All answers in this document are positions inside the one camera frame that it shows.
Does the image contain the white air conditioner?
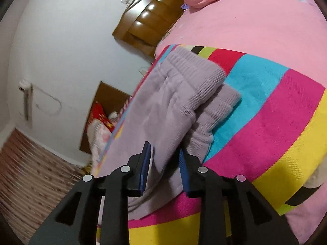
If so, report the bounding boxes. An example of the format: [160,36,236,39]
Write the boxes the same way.
[18,79,33,122]

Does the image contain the brown floral curtain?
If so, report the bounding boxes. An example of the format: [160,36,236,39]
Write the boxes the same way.
[1,129,83,244]

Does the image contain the pink floral quilt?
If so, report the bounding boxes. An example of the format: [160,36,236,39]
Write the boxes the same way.
[86,119,112,177]

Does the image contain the dark brown headboard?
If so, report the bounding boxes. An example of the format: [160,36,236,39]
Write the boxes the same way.
[79,81,130,154]

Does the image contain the lilac sweatpants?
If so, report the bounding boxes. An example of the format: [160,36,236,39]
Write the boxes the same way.
[99,46,241,219]

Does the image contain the pink bed sheet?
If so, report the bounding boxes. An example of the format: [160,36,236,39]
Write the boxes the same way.
[155,0,326,244]

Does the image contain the rainbow striped blanket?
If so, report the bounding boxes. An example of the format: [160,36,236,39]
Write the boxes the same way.
[91,44,327,245]

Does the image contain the air conditioner cable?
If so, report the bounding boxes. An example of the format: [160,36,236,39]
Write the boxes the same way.
[33,85,63,117]

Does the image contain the glossy wooden headboard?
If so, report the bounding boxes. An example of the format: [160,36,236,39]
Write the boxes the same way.
[113,0,184,58]

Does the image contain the red embroidered pillow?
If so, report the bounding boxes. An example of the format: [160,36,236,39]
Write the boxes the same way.
[86,102,115,132]

